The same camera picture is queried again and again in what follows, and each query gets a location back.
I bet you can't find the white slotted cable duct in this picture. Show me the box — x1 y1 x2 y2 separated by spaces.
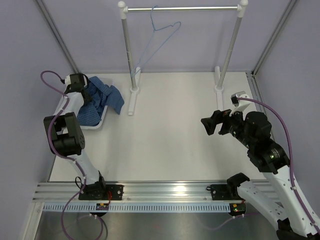
43 202 231 213

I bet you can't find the blue plaid shirt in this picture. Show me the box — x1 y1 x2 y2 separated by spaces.
77 76 125 127

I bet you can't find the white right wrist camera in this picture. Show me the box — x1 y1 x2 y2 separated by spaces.
229 91 251 117

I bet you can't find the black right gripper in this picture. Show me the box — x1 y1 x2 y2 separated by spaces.
200 104 254 149

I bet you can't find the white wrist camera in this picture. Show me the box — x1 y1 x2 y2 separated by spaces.
60 75 71 86
229 91 251 117

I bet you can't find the aluminium frame post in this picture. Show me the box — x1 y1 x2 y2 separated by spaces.
251 0 299 78
33 0 80 73

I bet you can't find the white plastic basket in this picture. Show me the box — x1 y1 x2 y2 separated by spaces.
51 74 116 131

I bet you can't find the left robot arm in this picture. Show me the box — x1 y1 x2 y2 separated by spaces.
43 73 108 200

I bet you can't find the aluminium frame post left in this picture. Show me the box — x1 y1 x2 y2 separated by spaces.
33 0 80 73

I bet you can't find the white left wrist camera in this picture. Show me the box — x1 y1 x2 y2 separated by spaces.
60 75 71 86

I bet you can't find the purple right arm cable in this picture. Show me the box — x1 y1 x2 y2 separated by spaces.
199 98 318 231

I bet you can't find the light blue wire hanger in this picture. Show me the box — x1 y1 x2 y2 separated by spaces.
129 5 182 77

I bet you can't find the aluminium frame post right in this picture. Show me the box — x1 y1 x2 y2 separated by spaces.
251 0 299 78

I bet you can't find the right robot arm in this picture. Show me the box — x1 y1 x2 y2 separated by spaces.
201 109 320 240

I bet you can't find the aluminium mounting rail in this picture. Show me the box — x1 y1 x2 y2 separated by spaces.
32 181 281 202

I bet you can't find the white and silver clothes rack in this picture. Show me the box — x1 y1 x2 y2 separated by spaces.
117 0 249 116

